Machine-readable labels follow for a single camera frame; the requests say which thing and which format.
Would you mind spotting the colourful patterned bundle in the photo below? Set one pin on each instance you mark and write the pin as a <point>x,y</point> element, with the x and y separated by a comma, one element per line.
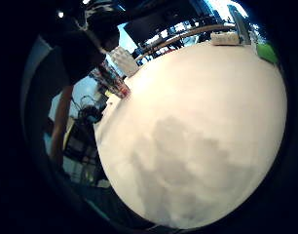
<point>114,80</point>

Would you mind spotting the white ribbed container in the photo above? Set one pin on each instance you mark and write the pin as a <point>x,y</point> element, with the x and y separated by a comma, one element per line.
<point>124,61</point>

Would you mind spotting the wooden desk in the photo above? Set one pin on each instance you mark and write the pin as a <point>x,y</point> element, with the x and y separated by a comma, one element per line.
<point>184,35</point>

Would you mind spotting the black monitor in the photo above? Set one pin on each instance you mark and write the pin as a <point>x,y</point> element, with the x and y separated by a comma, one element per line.
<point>152,26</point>

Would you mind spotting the the person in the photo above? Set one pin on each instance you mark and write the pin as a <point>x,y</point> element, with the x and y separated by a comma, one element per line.
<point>79,48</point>

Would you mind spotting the white flat box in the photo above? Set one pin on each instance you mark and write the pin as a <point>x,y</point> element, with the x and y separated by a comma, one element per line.
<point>225,38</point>

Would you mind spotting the green board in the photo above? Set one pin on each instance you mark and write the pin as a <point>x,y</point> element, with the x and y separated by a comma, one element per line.
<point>267,52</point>

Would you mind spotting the dark grey post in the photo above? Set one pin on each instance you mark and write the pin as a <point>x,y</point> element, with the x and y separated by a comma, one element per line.
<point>240,23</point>

